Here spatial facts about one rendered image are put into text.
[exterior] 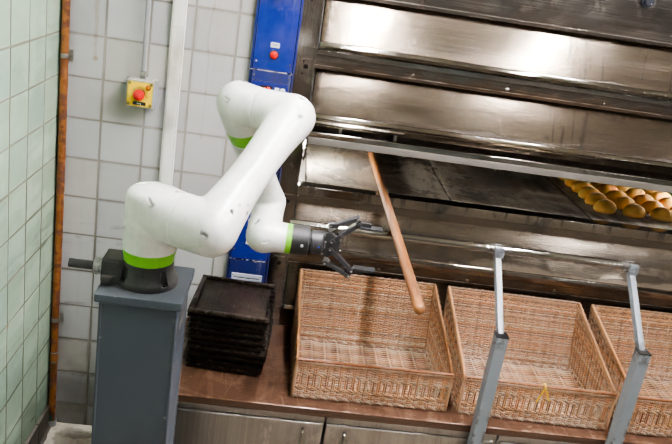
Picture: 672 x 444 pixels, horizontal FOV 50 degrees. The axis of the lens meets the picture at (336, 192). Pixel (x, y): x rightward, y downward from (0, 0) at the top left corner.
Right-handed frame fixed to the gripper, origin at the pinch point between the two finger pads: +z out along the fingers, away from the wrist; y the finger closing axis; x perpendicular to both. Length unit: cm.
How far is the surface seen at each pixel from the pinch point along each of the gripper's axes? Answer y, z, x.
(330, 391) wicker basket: 57, -5, -8
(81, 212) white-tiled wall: 23, -105, -57
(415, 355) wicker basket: 59, 30, -44
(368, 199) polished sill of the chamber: 2, 3, -57
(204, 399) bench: 62, -47, -2
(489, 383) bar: 40, 45, 2
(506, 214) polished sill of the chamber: 0, 57, -57
